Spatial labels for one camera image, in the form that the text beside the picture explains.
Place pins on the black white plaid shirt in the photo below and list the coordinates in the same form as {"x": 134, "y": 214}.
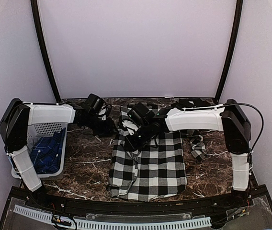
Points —
{"x": 156, "y": 171}

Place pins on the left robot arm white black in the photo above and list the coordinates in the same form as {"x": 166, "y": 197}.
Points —
{"x": 20, "y": 115}

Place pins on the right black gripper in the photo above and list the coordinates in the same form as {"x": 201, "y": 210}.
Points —
{"x": 133, "y": 146}

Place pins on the right black frame post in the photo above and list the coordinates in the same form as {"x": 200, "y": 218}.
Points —
{"x": 230, "y": 50}

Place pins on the folded black shirt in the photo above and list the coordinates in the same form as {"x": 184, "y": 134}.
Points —
{"x": 191, "y": 103}

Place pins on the black frame post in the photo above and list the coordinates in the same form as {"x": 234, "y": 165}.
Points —
{"x": 230, "y": 50}
{"x": 43, "y": 50}

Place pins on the left black frame post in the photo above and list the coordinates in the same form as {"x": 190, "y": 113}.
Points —
{"x": 43, "y": 50}

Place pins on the grey plastic laundry basket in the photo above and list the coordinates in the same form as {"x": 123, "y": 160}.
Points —
{"x": 35, "y": 132}

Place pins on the black front rail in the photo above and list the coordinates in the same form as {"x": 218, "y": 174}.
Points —
{"x": 214, "y": 205}

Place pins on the blue plaid shirt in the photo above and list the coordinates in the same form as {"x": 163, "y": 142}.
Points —
{"x": 47, "y": 152}

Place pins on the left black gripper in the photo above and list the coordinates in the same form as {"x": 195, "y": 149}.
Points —
{"x": 108, "y": 131}

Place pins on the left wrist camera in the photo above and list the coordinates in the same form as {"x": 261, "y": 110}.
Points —
{"x": 105, "y": 111}

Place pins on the grey slotted cable duct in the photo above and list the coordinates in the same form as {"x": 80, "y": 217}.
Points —
{"x": 83, "y": 224}

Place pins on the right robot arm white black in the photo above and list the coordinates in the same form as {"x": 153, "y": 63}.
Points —
{"x": 228, "y": 118}

